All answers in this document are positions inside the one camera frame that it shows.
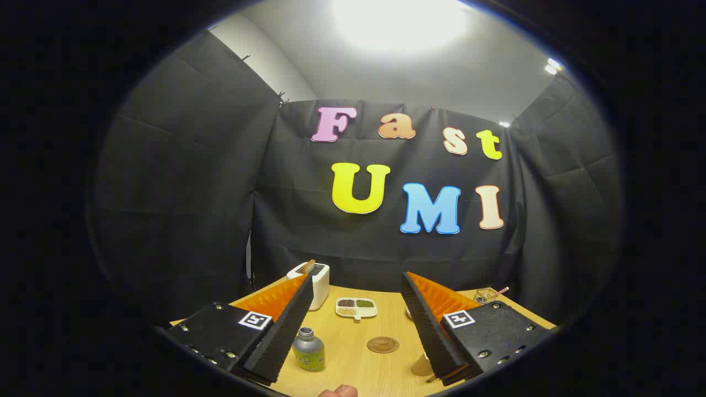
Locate ceiling light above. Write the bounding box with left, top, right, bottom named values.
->
left=331, top=0, right=469, bottom=53

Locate round wooden coaster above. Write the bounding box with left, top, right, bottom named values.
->
left=367, top=336, right=400, bottom=354

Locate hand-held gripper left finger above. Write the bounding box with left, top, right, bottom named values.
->
left=165, top=274, right=315, bottom=385

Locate white divided dish with beans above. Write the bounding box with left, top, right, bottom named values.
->
left=335, top=298, right=378, bottom=321

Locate white toaster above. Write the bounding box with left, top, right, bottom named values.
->
left=287, top=262, right=330, bottom=311

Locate wooden table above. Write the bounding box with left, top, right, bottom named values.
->
left=168, top=276, right=558, bottom=397

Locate silver bottle with green label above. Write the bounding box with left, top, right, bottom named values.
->
left=292, top=327, right=326, bottom=373

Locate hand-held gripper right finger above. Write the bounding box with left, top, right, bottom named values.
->
left=401, top=271, right=555, bottom=387

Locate cream cup with wooden handle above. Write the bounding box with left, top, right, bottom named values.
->
left=411, top=353, right=436, bottom=377

